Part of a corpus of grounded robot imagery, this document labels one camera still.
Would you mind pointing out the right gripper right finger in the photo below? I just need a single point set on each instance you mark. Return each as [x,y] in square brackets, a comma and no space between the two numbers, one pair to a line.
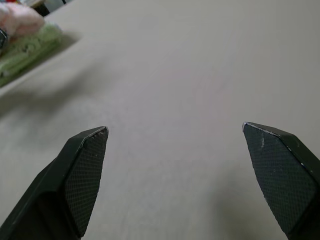
[287,175]

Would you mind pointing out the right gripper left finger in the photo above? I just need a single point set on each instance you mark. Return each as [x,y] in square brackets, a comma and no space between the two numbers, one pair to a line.
[50,190]

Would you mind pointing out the pink towel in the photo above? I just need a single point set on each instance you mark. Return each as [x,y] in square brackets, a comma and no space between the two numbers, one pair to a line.
[22,22]

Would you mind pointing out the green towel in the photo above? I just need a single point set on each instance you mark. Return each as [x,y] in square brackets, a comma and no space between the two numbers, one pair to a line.
[30,50]

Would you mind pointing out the black case with labels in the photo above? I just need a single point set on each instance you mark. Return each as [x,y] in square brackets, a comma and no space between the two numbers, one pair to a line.
[43,10]

